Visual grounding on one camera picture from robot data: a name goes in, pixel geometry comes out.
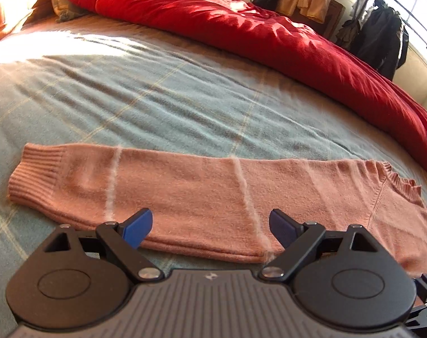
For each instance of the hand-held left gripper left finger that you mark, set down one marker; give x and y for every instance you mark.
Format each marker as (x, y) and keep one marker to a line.
(139, 229)

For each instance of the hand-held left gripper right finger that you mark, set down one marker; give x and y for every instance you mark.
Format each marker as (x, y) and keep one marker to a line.
(283, 231)

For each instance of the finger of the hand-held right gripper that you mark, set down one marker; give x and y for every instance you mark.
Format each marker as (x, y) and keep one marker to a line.
(424, 318)
(426, 286)

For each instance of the pink knit sweater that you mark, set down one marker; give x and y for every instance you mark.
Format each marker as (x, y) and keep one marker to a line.
(217, 190)

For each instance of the metal clothes rack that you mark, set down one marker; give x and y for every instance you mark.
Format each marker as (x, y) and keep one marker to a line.
(361, 0)

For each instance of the blue-grey plaid blanket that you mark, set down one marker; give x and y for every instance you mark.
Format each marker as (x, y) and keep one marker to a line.
(129, 95)

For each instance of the red duvet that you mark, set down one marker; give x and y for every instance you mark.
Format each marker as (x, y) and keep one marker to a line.
(269, 35)

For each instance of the olive jacket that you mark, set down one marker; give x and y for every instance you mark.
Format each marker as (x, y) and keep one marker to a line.
(347, 33)

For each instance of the black jackets on rack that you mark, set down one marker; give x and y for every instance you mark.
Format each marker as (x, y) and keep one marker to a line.
(378, 38)

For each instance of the wooden cabinet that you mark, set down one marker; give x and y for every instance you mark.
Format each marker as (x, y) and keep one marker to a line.
(334, 14)

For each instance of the beige clothing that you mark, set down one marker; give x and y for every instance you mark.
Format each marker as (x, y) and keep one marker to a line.
(305, 0)

